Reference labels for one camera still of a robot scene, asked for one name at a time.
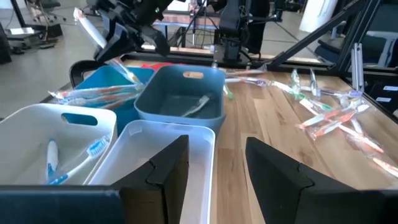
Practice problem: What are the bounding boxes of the teal plastic bin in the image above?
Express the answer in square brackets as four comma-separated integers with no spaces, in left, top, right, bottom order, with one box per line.
[74,64,155,134]

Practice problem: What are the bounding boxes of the black box with white labels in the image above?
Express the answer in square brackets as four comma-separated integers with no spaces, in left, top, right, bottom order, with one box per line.
[365,82,398,116]

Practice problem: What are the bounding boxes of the grey-blue plastic bin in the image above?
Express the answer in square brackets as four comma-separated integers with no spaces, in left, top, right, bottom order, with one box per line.
[134,64,227,136]

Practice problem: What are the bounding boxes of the blue toothbrush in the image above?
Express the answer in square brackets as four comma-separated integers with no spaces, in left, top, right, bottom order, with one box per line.
[308,68,322,98]
[45,139,60,185]
[49,136,110,186]

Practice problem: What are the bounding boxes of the clear frosted plastic bin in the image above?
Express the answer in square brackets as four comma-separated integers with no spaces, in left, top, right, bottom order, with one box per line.
[83,119,216,224]

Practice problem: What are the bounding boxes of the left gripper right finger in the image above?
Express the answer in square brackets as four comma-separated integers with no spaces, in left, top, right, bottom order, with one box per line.
[244,136,398,224]

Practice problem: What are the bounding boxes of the red cloth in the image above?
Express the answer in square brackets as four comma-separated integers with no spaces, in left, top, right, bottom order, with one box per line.
[141,62,175,72]

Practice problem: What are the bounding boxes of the black office chair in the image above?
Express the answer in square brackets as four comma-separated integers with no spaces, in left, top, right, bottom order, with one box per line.
[26,0,68,22]

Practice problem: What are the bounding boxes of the grey metal stand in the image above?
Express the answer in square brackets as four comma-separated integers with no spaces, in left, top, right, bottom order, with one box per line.
[365,30,397,68]

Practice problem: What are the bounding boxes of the white plastic bin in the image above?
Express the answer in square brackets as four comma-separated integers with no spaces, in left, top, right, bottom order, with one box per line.
[0,103,118,187]

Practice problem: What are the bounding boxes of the orange toothbrushes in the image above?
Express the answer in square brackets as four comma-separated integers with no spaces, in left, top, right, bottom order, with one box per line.
[48,83,146,102]

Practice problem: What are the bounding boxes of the black cabinet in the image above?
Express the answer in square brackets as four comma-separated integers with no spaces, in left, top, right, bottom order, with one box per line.
[0,21,13,65]

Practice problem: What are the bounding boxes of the green toothbrushes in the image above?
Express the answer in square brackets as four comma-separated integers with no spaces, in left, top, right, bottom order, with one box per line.
[182,95,211,118]

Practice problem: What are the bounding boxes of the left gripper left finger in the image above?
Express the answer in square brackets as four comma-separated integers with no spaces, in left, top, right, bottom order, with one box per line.
[0,134,190,224]

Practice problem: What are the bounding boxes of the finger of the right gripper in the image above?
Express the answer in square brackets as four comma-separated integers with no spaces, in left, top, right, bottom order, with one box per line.
[94,21,134,63]
[141,26,172,58]

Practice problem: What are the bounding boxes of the silver metal bracket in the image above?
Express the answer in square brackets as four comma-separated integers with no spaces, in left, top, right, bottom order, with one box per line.
[351,42,364,93]

